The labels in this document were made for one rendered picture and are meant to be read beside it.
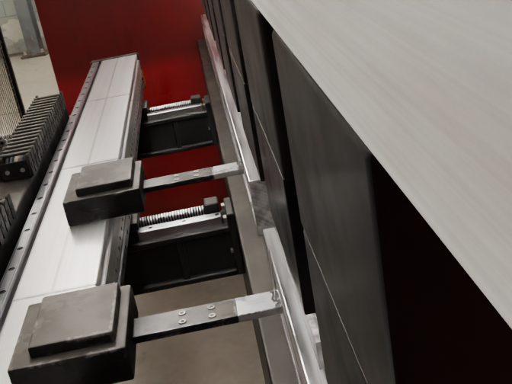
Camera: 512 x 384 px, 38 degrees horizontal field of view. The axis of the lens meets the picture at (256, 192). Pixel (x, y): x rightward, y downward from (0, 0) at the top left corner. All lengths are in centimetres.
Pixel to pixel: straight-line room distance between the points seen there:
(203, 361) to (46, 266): 153
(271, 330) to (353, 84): 81
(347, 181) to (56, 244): 89
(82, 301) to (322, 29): 62
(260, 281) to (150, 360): 152
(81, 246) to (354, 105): 88
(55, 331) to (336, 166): 57
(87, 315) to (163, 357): 180
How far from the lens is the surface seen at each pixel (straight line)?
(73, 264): 98
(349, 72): 15
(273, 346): 92
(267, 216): 117
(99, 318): 74
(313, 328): 71
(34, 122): 148
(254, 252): 114
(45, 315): 77
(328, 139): 20
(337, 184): 20
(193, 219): 134
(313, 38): 19
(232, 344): 252
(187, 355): 252
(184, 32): 283
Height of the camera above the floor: 139
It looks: 23 degrees down
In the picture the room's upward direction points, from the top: 10 degrees counter-clockwise
